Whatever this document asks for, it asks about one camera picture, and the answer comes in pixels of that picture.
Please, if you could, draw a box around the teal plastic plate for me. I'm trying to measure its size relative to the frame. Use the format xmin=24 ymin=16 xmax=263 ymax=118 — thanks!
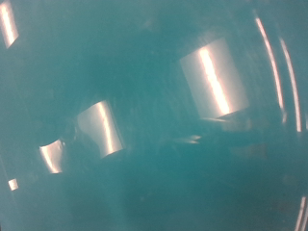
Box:
xmin=0 ymin=0 xmax=308 ymax=231

